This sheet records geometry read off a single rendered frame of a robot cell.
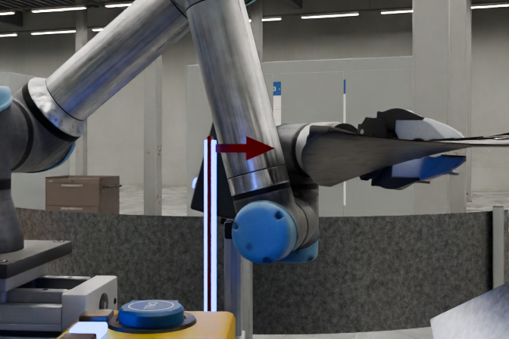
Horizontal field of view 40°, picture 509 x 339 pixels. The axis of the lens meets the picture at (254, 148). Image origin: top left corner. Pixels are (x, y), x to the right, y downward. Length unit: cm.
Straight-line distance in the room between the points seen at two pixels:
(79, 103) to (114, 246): 151
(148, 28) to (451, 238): 181
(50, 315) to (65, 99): 33
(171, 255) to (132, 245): 15
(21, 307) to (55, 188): 656
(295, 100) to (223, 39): 599
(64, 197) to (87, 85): 641
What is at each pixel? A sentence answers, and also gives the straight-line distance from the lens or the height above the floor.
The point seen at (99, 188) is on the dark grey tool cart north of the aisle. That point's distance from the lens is 727.
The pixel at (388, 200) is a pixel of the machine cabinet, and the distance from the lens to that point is 667.
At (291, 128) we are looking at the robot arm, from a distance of 96.
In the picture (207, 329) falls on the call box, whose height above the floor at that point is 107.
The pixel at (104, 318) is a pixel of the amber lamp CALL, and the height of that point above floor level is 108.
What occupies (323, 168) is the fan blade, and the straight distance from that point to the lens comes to 73.
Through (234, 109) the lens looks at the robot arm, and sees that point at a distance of 85.
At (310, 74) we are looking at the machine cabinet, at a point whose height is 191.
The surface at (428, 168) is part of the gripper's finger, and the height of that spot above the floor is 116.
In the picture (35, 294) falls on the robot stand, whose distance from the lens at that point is 98.
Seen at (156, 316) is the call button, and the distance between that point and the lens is 43.
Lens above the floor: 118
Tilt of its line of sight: level
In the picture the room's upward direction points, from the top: straight up
